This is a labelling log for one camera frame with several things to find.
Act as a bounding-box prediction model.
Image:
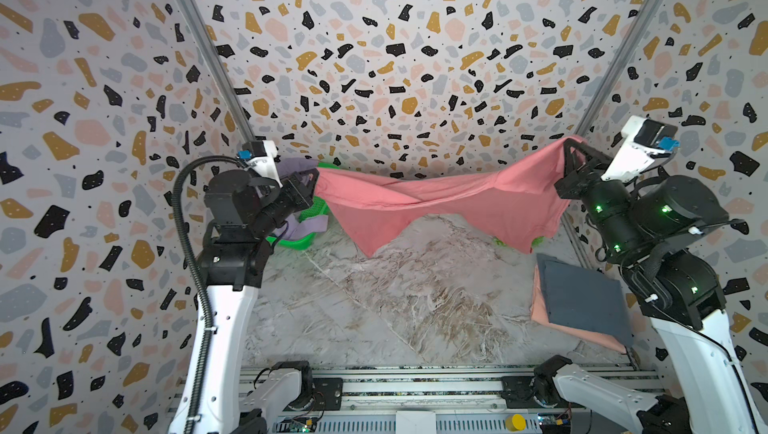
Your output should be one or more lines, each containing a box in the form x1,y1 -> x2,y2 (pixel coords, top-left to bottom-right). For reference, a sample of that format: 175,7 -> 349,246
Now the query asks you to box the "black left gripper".
254,167 -> 320,241

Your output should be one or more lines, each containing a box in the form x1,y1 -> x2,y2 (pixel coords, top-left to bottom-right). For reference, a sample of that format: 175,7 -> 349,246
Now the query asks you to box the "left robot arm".
168,169 -> 319,433

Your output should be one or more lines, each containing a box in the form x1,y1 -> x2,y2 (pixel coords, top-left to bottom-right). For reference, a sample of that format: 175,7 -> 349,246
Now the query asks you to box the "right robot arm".
530,139 -> 767,433

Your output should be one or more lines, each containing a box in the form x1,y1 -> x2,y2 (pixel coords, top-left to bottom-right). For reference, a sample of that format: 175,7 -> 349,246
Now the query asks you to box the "green plastic basket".
277,158 -> 336,251

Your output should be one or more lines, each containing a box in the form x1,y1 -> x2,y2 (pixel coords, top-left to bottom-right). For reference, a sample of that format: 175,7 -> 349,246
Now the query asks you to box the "lavender t-shirt in basket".
276,158 -> 328,243

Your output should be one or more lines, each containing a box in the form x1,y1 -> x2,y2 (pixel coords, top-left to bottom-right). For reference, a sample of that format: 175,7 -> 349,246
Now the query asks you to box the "green plastic grape bunch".
492,236 -> 547,254

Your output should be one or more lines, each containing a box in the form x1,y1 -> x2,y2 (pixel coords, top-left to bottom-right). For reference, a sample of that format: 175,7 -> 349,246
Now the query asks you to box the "folded dark grey t-shirt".
530,254 -> 633,354

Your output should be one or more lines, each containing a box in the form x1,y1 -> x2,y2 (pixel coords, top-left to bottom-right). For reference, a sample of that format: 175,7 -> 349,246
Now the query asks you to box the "yellow round button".
504,414 -> 527,433

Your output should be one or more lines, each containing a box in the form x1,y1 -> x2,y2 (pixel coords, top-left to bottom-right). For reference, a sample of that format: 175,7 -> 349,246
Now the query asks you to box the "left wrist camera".
237,140 -> 282,186

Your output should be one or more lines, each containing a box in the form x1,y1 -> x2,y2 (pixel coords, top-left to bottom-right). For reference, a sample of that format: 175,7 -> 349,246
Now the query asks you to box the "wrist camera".
601,116 -> 680,183
237,140 -> 282,186

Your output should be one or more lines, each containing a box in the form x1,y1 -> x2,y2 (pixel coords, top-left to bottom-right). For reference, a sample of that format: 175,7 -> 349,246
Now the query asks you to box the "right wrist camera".
601,116 -> 680,183

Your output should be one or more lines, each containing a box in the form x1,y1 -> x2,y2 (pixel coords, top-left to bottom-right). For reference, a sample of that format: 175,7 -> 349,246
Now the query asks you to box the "right aluminium corner post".
574,0 -> 664,137

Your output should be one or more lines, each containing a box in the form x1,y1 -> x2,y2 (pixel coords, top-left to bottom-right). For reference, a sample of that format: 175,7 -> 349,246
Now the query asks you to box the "aluminium corner post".
574,0 -> 664,137
176,0 -> 256,143

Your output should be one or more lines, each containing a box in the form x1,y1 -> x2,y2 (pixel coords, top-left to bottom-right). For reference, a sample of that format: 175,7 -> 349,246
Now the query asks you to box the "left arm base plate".
298,377 -> 344,412

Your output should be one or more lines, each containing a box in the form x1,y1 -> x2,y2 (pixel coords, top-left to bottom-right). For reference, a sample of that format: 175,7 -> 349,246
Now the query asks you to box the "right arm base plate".
500,375 -> 561,409

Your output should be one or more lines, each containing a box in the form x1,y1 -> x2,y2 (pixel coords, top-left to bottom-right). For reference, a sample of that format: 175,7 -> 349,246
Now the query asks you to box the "white box on rail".
395,410 -> 437,434

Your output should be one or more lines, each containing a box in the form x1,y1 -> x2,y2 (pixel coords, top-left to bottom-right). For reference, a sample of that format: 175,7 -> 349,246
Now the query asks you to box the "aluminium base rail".
240,365 -> 627,433

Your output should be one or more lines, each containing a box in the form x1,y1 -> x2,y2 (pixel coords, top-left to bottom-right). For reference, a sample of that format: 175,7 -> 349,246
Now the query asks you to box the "left aluminium corner post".
176,0 -> 256,143

